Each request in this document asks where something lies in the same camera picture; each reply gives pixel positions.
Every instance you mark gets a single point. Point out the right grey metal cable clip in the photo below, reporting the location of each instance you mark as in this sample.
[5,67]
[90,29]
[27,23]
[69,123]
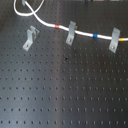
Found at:
[114,41]

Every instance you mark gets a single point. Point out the left grey metal cable clip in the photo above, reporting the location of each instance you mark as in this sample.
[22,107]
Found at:
[32,34]

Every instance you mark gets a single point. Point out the grey metal cable clip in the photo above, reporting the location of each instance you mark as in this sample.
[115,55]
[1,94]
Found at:
[32,34]
[71,33]
[114,41]

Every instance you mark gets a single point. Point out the middle grey metal cable clip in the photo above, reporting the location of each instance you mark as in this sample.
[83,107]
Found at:
[71,33]

